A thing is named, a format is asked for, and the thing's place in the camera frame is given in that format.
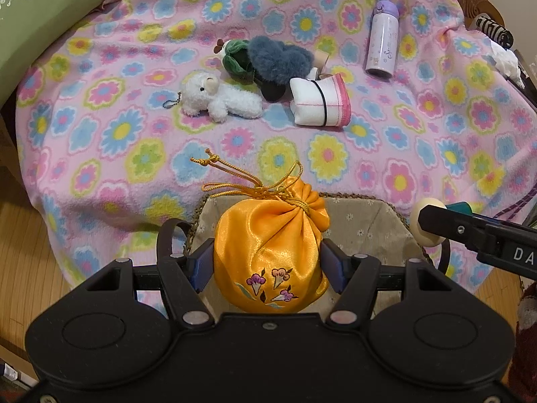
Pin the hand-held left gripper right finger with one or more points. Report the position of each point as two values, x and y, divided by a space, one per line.
333 268

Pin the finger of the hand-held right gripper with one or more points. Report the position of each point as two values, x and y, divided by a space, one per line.
453 226

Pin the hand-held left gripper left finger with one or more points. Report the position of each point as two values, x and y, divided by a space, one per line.
200 268

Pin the woven basket with fabric liner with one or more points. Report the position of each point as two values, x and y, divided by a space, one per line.
369 226

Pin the white pink towel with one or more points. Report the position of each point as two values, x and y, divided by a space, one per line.
308 107

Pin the dark red fuzzy cloth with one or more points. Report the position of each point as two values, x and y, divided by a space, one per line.
526 344

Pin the black hair band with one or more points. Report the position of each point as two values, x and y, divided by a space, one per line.
324 105

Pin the white fluffy cloth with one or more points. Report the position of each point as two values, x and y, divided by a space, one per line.
505 63

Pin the black round pompom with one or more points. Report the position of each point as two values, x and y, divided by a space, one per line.
272 91

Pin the pink floral fleece blanket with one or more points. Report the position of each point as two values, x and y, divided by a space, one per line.
126 92

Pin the purple white bottle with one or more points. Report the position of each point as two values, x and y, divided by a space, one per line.
381 42

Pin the zebra striped pouch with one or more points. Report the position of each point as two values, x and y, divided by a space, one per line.
493 29

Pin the green and grey plush toy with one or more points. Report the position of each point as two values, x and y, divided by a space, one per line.
277 58

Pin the green printed cushion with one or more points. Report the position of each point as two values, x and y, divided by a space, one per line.
42 29

